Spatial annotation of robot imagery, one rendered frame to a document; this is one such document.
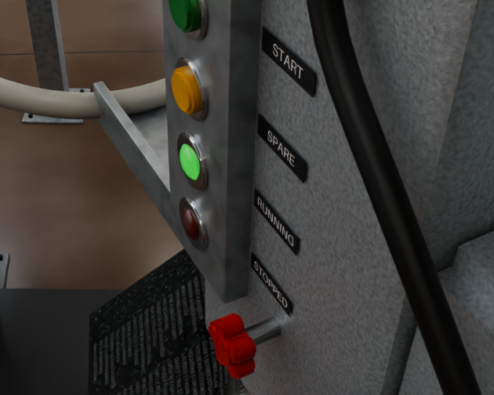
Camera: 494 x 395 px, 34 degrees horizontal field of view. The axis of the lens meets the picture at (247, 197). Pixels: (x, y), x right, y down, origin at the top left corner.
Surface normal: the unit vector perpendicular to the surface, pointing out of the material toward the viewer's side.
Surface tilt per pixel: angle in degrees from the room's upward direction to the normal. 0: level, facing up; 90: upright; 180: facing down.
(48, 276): 0
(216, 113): 90
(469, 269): 90
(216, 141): 90
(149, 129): 2
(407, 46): 90
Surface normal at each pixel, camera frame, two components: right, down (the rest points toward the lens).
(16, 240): 0.04, -0.75
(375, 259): -0.87, 0.31
